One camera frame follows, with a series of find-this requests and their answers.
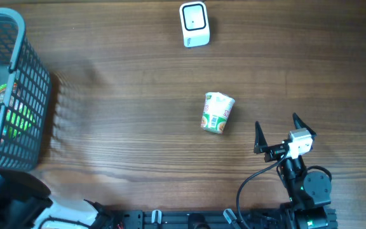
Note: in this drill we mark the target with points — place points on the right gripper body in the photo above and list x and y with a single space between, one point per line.
275 152

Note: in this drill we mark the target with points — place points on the instant noodle cup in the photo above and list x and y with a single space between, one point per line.
216 112

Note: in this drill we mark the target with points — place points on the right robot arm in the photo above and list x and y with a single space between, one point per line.
308 188

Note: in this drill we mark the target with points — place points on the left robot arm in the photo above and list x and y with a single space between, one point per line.
26 202

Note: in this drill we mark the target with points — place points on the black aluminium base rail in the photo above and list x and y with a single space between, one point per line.
254 218

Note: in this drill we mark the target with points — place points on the grey plastic shopping basket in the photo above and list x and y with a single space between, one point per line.
29 82

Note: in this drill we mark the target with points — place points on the white barcode scanner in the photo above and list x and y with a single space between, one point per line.
194 23

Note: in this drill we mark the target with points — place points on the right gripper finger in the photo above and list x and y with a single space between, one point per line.
300 124
260 144

